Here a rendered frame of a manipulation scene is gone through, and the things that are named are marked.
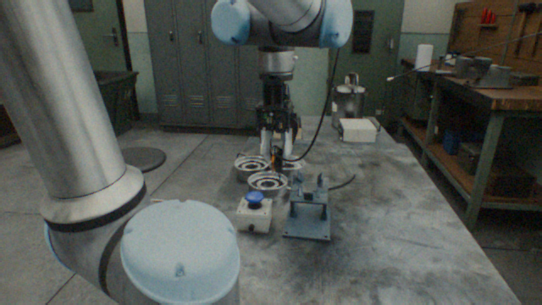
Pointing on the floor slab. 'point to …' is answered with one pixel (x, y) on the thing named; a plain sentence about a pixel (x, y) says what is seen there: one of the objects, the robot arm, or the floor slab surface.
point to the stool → (144, 159)
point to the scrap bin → (117, 97)
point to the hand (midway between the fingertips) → (277, 158)
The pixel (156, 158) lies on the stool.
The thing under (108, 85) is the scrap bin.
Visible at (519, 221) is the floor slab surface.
